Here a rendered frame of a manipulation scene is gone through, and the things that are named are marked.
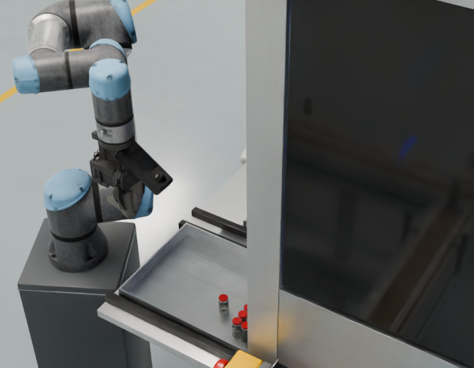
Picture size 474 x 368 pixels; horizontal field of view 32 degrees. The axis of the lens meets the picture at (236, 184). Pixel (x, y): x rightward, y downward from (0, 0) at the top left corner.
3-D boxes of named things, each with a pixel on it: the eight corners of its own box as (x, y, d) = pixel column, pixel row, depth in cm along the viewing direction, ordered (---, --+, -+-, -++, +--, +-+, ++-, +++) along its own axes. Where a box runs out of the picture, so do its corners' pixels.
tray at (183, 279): (309, 286, 188) (310, 275, 186) (248, 363, 172) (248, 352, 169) (186, 233, 203) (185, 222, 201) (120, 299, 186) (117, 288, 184)
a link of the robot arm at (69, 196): (48, 209, 209) (39, 167, 201) (101, 203, 211) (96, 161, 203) (48, 242, 200) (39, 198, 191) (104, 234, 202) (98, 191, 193)
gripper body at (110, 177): (115, 165, 176) (109, 117, 169) (147, 178, 173) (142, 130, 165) (91, 184, 171) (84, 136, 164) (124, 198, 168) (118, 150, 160)
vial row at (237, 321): (281, 288, 188) (282, 274, 185) (239, 340, 176) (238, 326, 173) (273, 285, 189) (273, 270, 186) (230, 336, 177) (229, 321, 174)
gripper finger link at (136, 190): (123, 202, 181) (119, 169, 175) (145, 212, 178) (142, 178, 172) (115, 210, 179) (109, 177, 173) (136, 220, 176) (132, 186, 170)
